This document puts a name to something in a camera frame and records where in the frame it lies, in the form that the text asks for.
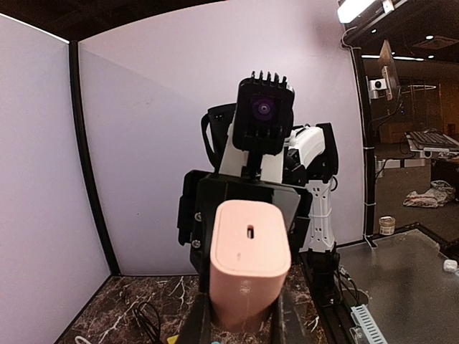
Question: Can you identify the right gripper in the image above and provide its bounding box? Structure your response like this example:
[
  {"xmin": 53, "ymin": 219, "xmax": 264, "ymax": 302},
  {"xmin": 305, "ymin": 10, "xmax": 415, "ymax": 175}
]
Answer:
[{"xmin": 177, "ymin": 170, "xmax": 312, "ymax": 290}]

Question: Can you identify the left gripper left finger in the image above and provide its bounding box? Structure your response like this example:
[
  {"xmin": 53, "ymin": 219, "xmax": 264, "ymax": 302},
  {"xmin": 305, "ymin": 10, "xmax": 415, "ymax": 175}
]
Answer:
[{"xmin": 176, "ymin": 293, "xmax": 212, "ymax": 344}]

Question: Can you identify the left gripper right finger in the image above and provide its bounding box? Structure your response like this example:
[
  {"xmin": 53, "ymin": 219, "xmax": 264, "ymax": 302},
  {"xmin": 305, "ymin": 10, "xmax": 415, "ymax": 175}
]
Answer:
[{"xmin": 270, "ymin": 290, "xmax": 305, "ymax": 344}]

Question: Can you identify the black usb cable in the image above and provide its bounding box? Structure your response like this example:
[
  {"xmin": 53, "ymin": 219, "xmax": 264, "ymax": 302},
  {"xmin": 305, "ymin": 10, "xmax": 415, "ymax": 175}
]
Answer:
[{"xmin": 131, "ymin": 300, "xmax": 164, "ymax": 344}]

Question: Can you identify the white slotted cable duct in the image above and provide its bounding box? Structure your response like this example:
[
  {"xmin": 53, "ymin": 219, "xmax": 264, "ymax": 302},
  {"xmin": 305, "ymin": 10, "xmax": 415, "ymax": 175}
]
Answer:
[{"xmin": 349, "ymin": 305, "xmax": 388, "ymax": 344}]

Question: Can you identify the pink charger cube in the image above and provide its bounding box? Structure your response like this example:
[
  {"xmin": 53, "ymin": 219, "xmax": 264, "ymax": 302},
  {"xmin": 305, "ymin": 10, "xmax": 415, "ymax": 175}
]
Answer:
[{"xmin": 209, "ymin": 200, "xmax": 291, "ymax": 333}]

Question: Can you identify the yellow cube socket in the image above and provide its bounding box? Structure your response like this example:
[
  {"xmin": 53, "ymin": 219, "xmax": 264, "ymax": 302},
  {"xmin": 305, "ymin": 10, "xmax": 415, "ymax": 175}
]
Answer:
[{"xmin": 166, "ymin": 335, "xmax": 179, "ymax": 344}]

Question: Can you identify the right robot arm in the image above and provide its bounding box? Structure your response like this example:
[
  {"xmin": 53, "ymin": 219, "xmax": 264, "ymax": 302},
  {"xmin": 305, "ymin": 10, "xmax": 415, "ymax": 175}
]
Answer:
[{"xmin": 177, "ymin": 103, "xmax": 341, "ymax": 305}]

